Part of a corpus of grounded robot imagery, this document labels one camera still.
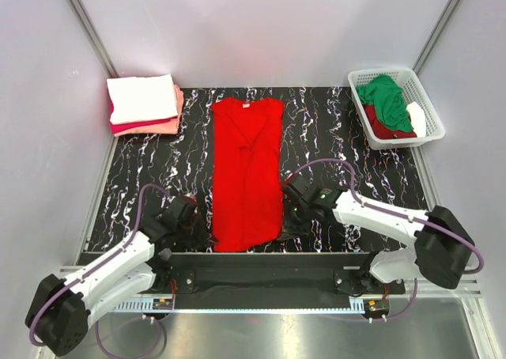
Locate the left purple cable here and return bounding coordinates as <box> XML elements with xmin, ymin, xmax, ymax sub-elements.
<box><xmin>29</xmin><ymin>183</ymin><xmax>172</xmax><ymax>358</ymax></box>

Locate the right small circuit board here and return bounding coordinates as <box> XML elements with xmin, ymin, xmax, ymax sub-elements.
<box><xmin>368</xmin><ymin>300</ymin><xmax>390</xmax><ymax>312</ymax></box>

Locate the bright red t-shirt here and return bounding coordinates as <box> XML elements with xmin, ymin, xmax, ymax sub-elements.
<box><xmin>212</xmin><ymin>98</ymin><xmax>284</xmax><ymax>252</ymax></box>

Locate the white cloth in basket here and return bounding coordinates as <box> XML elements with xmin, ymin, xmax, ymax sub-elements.
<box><xmin>406</xmin><ymin>102</ymin><xmax>427</xmax><ymax>138</ymax></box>

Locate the small circuit board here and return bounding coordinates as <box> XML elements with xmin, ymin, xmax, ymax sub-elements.
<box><xmin>153</xmin><ymin>298</ymin><xmax>174</xmax><ymax>310</ymax></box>
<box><xmin>368</xmin><ymin>300</ymin><xmax>390</xmax><ymax>312</ymax></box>

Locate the black marble pattern mat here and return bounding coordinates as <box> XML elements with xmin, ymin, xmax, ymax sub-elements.
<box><xmin>84</xmin><ymin>87</ymin><xmax>427</xmax><ymax>253</ymax></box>

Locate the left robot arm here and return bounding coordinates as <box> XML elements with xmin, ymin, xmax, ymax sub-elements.
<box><xmin>25</xmin><ymin>195</ymin><xmax>205</xmax><ymax>357</ymax></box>

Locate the white plastic basket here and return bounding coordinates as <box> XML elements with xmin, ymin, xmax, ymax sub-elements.
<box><xmin>348</xmin><ymin>66</ymin><xmax>445</xmax><ymax>150</ymax></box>

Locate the aluminium frame rail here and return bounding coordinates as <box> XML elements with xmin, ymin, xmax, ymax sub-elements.
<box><xmin>56</xmin><ymin>266</ymin><xmax>481</xmax><ymax>297</ymax></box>

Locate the magenta folded t-shirt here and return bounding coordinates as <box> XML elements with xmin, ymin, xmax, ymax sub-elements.
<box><xmin>109</xmin><ymin>118</ymin><xmax>172</xmax><ymax>136</ymax></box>

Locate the left small circuit board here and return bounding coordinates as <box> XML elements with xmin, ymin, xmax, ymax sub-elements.
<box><xmin>153</xmin><ymin>298</ymin><xmax>174</xmax><ymax>310</ymax></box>

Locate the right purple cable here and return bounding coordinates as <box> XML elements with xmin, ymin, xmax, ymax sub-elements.
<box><xmin>292</xmin><ymin>158</ymin><xmax>485</xmax><ymax>323</ymax></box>

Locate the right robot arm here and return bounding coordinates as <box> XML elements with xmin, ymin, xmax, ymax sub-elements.
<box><xmin>281</xmin><ymin>174</ymin><xmax>474</xmax><ymax>296</ymax></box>

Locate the purple cable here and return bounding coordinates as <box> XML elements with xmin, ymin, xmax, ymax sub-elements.
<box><xmin>29</xmin><ymin>183</ymin><xmax>172</xmax><ymax>358</ymax></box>
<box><xmin>292</xmin><ymin>158</ymin><xmax>485</xmax><ymax>323</ymax></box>

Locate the dark red t-shirt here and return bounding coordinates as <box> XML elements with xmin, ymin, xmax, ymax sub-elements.
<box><xmin>364</xmin><ymin>105</ymin><xmax>417</xmax><ymax>140</ymax></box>

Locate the green t-shirt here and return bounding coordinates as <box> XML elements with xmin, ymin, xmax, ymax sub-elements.
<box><xmin>357</xmin><ymin>74</ymin><xmax>413</xmax><ymax>132</ymax></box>

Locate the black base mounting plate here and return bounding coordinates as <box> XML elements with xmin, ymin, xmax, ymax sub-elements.
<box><xmin>140</xmin><ymin>252</ymin><xmax>404</xmax><ymax>297</ymax></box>

